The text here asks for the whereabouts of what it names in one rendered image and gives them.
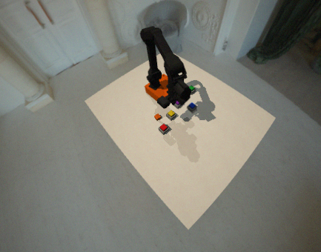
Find yellow button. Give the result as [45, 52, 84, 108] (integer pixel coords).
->
[166, 110, 176, 120]

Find purple button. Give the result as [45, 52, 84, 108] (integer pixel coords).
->
[174, 101, 181, 108]

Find blue button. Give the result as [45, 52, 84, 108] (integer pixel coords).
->
[187, 102, 197, 112]

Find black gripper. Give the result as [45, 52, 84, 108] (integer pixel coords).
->
[157, 85, 177, 108]

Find red button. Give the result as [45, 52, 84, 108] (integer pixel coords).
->
[158, 123, 169, 135]

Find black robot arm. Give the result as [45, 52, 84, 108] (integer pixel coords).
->
[140, 26, 191, 105]

